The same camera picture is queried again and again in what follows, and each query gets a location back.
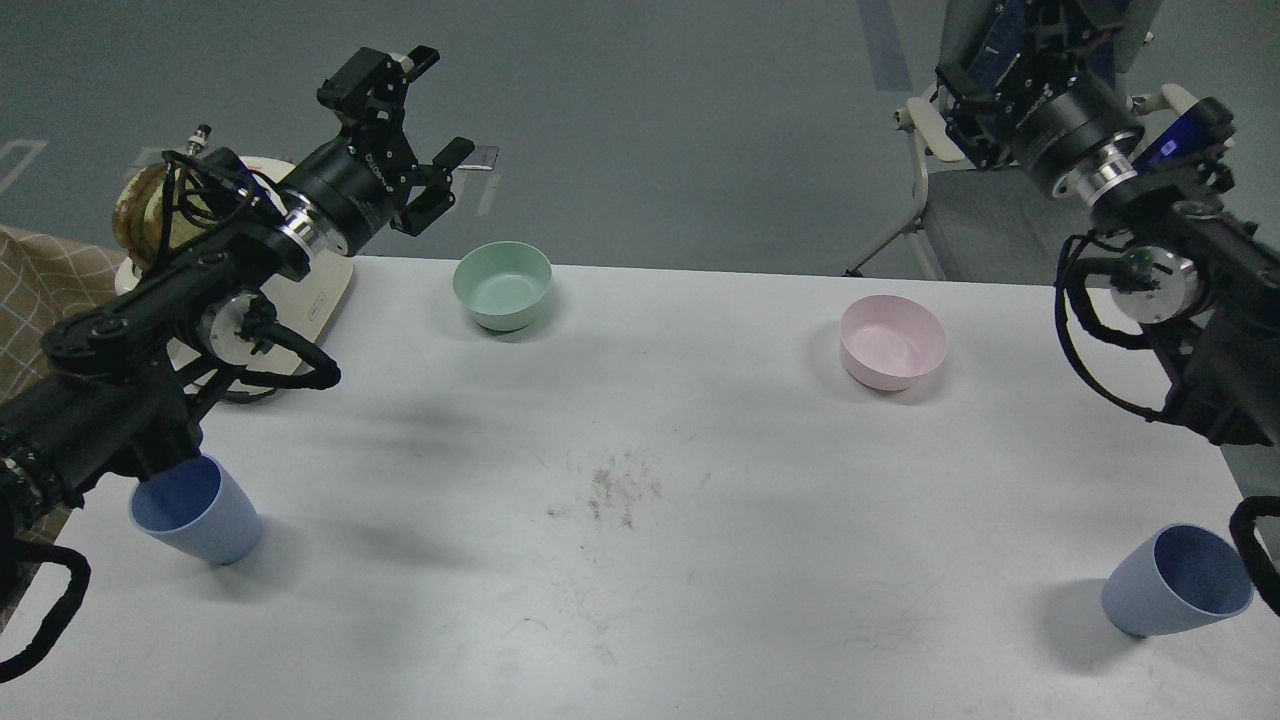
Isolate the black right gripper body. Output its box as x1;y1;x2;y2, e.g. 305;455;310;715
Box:
934;1;1160;199

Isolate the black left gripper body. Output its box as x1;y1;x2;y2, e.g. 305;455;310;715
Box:
282;47;456;258

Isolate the blue cup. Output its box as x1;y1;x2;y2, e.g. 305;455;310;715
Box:
128;455;262;565
1100;524;1254;637

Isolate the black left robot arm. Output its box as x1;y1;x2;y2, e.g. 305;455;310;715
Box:
3;46;475;682

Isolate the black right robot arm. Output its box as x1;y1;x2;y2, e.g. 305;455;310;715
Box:
934;1;1277;446

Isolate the silver floor plate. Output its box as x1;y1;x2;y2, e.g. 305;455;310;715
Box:
456;145;500;172

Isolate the green bowl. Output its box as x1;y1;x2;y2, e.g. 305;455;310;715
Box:
452;241;553;333

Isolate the grey office chair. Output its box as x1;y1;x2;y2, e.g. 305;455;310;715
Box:
845;0;1233;282

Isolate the rear bread slice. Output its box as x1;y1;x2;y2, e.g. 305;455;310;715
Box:
111;163;166;273

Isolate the pink bowl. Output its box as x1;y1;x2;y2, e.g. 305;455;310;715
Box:
838;293;950;392

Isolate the brown checked cloth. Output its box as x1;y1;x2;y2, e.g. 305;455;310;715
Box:
0;225;129;632

